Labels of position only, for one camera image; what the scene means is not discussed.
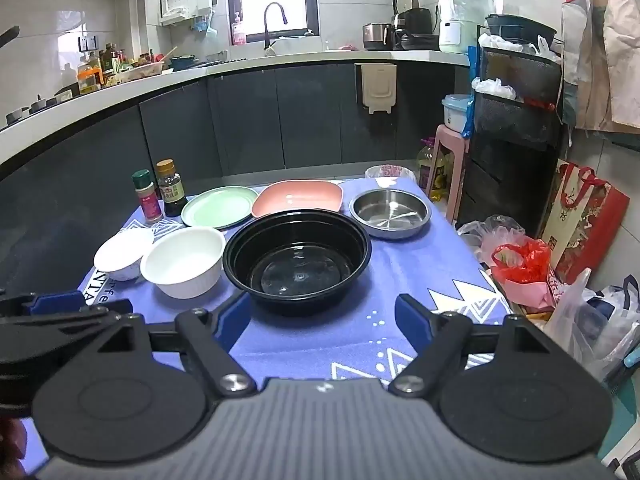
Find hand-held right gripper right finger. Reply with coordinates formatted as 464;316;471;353
388;293;554;398

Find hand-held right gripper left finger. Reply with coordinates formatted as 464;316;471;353
92;291;258;398

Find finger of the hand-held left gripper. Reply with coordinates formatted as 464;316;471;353
0;286;110;332

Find black plastic bowl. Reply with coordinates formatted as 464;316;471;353
222;211;373;317

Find stainless steel plate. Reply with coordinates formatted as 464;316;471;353
349;189;432;240

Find green plate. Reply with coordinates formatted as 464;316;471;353
181;186;261;231

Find pink square plate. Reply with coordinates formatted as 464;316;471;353
251;180;345;220

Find person's left hand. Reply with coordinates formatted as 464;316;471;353
0;417;28;480

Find large white bowl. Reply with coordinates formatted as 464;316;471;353
140;226;227;300

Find small white bowl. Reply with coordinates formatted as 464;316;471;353
93;227;156;282

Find purple printed tablecloth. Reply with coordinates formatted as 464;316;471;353
77;179;513;391

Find clear plastic bag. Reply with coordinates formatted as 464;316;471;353
457;214;527;263

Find pink plastic bag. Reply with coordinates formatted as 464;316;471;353
492;280;568;313

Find red plastic bag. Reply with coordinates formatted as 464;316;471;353
491;237;553;286

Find green-capped spice bottle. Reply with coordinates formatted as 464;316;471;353
131;169;165;225

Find brown-capped soy sauce bottle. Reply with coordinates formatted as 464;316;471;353
155;159;188;218

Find cooking oil bottle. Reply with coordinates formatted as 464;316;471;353
416;136;448;203

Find large white plastic bag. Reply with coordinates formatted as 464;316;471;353
542;267;640;386

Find black mesh storage rack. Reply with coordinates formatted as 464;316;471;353
457;25;571;238

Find pink stool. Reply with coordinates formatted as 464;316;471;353
427;124;471;226

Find red gift bag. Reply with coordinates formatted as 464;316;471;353
540;159;632;286

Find dark kitchen cabinets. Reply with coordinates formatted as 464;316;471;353
0;52;473;286

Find blue-lidded white container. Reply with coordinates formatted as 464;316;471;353
441;94;473;133

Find blue plastic bag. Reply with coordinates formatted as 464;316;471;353
462;45;483;140

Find orange liquid bottle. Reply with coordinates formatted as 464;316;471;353
76;57;102;94

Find beige hanging waste bin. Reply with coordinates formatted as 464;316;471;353
355;62;398;116

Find crumpled white plastic bag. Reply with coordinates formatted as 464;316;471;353
477;32;563;63
472;77;516;101

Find tray of condiment bottles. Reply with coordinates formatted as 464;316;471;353
114;57;166;83

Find silver rice cooker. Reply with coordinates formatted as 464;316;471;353
362;22;394;51

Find black air fryer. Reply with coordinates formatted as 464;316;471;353
392;7;441;51

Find black faucet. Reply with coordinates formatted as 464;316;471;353
263;2;288;56

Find white appliance under plastic cover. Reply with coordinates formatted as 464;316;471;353
438;0;496;53

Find white water purifier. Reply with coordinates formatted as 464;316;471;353
159;0;215;27

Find hanging beige paper bag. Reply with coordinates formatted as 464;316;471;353
560;0;640;136

